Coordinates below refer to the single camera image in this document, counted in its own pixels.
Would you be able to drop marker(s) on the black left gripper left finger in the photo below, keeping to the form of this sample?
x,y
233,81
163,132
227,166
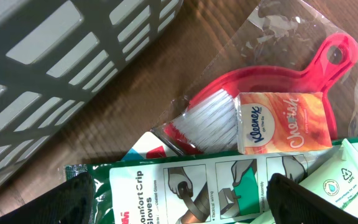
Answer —
x,y
70,202

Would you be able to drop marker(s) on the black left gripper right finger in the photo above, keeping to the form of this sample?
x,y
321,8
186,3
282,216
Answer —
x,y
291,203

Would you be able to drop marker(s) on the pale green small packet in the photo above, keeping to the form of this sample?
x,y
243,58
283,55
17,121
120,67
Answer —
x,y
331,174

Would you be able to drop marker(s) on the green packaged item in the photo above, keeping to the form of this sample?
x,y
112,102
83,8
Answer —
x,y
217,188

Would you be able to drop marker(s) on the orange tissue pack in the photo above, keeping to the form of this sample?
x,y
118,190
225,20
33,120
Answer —
x,y
281,122

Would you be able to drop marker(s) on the red packaged item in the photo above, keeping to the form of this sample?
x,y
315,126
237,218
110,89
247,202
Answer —
x,y
283,47

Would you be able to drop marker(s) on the grey plastic basket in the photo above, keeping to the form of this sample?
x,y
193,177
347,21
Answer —
x,y
55,55

